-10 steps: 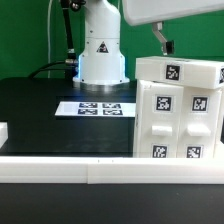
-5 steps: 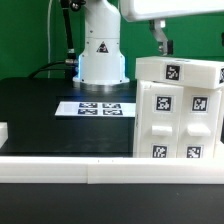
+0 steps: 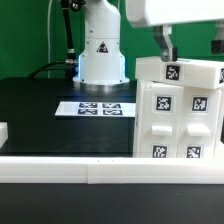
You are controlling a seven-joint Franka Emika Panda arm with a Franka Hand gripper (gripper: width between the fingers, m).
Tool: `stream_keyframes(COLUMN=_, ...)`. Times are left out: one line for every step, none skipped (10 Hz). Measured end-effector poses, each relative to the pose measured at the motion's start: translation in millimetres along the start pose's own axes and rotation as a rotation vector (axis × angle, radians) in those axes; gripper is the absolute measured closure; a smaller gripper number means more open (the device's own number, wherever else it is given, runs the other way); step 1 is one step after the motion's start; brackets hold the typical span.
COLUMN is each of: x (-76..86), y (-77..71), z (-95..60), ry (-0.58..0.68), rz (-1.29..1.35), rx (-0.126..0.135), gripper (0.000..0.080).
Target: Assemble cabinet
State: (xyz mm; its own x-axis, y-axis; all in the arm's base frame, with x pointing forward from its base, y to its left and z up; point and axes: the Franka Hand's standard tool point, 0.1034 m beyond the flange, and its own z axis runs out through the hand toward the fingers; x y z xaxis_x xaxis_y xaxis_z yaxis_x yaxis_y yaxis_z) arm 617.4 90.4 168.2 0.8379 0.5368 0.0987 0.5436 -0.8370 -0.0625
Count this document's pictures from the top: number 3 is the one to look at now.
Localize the small white cabinet top box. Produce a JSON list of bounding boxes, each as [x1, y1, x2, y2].
[[135, 57, 224, 89]]

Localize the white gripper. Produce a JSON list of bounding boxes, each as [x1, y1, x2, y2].
[[125, 0, 224, 62]]

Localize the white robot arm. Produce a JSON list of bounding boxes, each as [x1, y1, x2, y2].
[[59, 0, 224, 88]]

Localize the white cabinet body box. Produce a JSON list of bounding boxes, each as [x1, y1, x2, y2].
[[132, 79, 224, 159]]

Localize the white marker sheet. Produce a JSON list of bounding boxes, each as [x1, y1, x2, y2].
[[55, 101, 135, 117]]

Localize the white thin cable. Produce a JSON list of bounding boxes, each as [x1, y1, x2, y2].
[[47, 0, 54, 79]]

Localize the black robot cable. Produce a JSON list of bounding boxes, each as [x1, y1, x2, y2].
[[27, 0, 81, 80]]

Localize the white cabinet door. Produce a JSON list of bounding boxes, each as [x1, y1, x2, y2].
[[141, 83, 183, 158], [177, 87, 222, 159]]

